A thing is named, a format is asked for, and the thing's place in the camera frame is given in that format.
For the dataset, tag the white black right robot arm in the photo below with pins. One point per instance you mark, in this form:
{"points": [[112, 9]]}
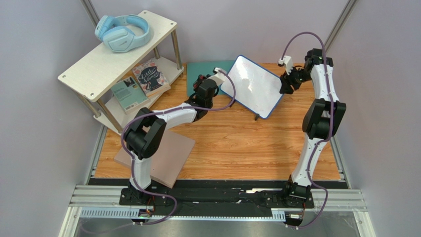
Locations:
{"points": [[320, 123]]}

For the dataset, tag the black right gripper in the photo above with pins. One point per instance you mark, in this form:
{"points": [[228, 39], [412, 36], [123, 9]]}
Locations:
{"points": [[286, 83]]}

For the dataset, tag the teal cover book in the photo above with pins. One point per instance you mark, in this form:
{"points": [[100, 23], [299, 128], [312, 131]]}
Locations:
{"points": [[129, 95]]}

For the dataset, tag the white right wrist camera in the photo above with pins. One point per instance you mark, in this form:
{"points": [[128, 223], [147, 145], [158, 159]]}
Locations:
{"points": [[286, 62]]}

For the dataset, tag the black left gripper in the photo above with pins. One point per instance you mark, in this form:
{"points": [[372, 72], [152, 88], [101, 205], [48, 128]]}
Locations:
{"points": [[196, 89]]}

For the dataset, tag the blue framed whiteboard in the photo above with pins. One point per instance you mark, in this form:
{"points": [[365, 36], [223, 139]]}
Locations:
{"points": [[253, 86]]}

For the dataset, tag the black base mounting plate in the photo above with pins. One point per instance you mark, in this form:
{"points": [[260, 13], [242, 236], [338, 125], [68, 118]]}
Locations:
{"points": [[218, 198]]}

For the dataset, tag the light blue headphones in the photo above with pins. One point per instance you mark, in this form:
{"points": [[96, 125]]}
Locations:
{"points": [[117, 37]]}

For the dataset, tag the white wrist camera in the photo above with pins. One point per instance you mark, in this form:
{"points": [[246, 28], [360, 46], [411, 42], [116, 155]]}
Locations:
{"points": [[286, 62], [219, 76]]}

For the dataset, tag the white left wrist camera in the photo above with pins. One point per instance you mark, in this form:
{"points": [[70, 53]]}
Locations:
{"points": [[219, 76]]}

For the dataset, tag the teal mat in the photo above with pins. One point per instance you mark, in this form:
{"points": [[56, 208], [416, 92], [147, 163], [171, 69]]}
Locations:
{"points": [[204, 68]]}

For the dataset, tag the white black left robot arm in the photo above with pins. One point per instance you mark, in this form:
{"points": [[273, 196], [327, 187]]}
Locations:
{"points": [[144, 134]]}

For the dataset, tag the pink square board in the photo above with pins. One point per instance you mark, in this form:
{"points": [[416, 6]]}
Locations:
{"points": [[166, 163]]}

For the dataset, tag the floral cover book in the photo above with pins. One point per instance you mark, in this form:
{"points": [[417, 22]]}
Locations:
{"points": [[150, 78]]}

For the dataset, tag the aluminium frame rail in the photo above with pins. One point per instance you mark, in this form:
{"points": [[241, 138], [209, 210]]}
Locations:
{"points": [[103, 202]]}

